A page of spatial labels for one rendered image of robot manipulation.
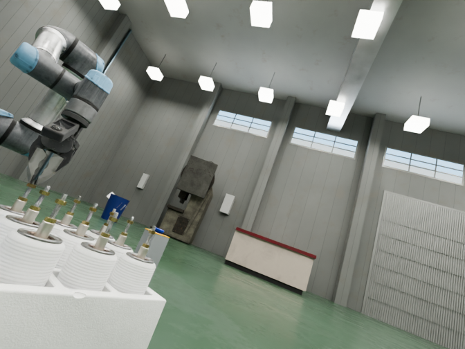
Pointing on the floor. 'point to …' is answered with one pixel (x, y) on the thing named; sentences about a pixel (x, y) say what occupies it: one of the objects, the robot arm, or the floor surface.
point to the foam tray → (76, 317)
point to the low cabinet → (270, 260)
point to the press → (197, 179)
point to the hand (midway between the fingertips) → (34, 178)
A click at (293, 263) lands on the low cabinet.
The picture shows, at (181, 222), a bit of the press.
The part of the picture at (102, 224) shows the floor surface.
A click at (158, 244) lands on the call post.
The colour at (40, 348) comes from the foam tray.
